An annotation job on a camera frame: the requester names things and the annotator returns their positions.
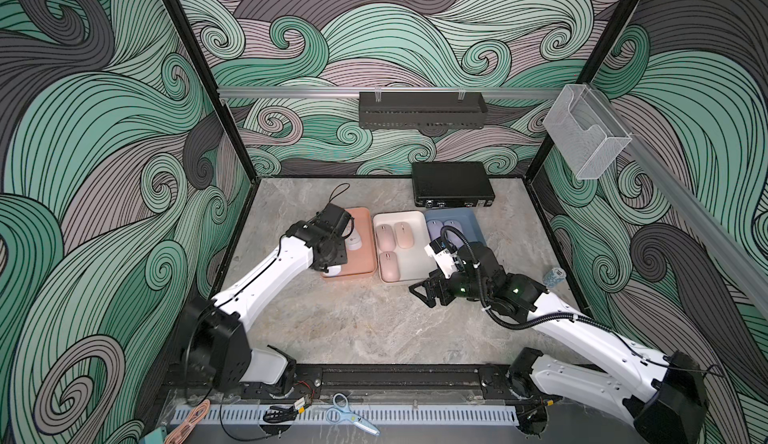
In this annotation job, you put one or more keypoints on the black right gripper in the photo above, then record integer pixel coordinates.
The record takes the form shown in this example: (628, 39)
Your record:
(439, 281)

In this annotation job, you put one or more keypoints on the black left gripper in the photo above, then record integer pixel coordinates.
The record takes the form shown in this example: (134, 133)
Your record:
(340, 253)

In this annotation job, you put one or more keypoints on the blue storage tray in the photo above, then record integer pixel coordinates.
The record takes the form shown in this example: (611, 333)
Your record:
(465, 216)

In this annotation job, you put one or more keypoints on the pink storage tray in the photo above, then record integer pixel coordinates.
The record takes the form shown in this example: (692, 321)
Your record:
(361, 263)

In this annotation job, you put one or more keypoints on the pink mouse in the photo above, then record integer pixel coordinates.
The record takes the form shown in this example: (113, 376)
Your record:
(389, 267)
(385, 238)

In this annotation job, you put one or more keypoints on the cream storage tray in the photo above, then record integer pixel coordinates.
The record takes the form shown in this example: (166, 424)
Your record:
(415, 265)

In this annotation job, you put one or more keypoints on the peach mouse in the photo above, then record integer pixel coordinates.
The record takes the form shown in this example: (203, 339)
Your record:
(404, 235)

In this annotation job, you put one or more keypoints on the pale blue white mouse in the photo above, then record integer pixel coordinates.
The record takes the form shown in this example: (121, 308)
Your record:
(333, 271)

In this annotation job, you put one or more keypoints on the purple mouse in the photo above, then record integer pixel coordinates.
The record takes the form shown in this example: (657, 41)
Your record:
(452, 228)
(434, 228)

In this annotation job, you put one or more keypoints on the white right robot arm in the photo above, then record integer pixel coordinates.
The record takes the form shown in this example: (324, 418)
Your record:
(661, 395)

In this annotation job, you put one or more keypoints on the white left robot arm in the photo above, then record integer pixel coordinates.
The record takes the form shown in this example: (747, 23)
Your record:
(214, 332)

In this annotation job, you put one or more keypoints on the black ribbed briefcase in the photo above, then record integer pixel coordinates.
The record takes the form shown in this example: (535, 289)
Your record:
(451, 185)

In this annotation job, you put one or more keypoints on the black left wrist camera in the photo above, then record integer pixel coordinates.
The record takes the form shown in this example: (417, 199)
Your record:
(333, 220)

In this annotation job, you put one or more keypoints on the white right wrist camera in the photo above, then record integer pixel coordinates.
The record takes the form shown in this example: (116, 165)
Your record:
(443, 253)

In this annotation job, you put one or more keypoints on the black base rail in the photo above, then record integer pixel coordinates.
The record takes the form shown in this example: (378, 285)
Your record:
(483, 381)

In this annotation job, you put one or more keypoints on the black wall shelf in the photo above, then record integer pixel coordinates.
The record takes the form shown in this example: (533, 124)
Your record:
(423, 111)

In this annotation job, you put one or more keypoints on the white slotted cable duct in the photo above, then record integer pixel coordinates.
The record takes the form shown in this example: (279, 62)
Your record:
(454, 415)

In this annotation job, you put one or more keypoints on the clear plastic wall holder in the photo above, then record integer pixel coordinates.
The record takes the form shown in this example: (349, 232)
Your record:
(586, 130)

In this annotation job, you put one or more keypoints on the blue handled scissors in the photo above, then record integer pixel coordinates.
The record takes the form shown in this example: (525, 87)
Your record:
(341, 412)

